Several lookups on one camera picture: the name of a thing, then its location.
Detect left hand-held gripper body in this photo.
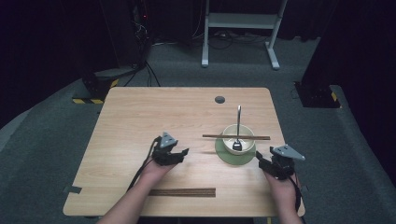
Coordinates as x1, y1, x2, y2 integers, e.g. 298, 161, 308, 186
151, 132, 185, 167

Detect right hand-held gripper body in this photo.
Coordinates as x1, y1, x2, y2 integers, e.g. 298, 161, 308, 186
263, 144, 306, 181

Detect cream ceramic bowl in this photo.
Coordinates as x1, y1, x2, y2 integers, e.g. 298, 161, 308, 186
221, 123, 256, 156

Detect brown wooden chopstick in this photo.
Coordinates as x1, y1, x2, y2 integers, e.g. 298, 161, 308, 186
203, 135, 271, 141
202, 133, 271, 139

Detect metal spoon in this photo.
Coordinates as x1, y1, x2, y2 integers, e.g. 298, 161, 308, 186
232, 105, 244, 152

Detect person's left hand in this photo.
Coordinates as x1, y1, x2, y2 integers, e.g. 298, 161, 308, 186
140, 157, 176, 185

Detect person's right hand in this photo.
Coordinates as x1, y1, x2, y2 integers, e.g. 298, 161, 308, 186
263, 172, 299, 207

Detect green round coaster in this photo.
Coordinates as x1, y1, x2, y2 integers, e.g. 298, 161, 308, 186
214, 137, 257, 166

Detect dark brown wooden strip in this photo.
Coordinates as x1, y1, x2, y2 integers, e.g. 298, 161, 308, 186
148, 188, 217, 198

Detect black stand base striped tape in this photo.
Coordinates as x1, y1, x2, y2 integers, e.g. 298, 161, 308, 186
293, 80, 343, 109
71, 66, 120, 105

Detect grey tape piece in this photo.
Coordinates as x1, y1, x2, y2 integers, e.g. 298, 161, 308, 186
63, 185, 83, 195

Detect dark equipment rack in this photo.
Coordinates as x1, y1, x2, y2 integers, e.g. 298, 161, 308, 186
98, 0, 154, 69

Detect white metal stand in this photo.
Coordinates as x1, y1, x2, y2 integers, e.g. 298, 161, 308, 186
201, 0, 290, 71

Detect dark curtain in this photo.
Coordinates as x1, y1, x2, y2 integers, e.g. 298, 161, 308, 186
301, 0, 396, 90

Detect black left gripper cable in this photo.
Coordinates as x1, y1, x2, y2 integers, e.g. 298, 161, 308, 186
126, 136, 162, 191

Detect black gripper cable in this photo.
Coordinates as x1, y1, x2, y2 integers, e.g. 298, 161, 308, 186
126, 136, 162, 191
289, 175, 307, 224

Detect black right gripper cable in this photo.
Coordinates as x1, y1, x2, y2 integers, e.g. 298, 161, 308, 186
289, 175, 307, 224

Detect black floor cables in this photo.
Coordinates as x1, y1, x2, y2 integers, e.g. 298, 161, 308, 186
123, 60, 162, 88

